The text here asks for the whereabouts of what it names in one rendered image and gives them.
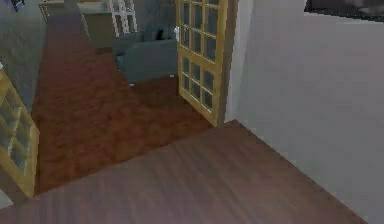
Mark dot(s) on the yellow glazed room door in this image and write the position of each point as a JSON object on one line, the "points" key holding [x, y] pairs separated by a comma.
{"points": [[218, 66], [16, 140]]}

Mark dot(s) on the pale wooden table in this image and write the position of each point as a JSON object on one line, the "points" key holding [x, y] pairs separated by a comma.
{"points": [[100, 30]]}

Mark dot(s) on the dark framed wall picture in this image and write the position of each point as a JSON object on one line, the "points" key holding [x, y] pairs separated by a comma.
{"points": [[346, 8]]}

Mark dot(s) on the grey armchair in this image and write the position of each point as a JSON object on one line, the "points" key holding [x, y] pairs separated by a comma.
{"points": [[146, 61]]}

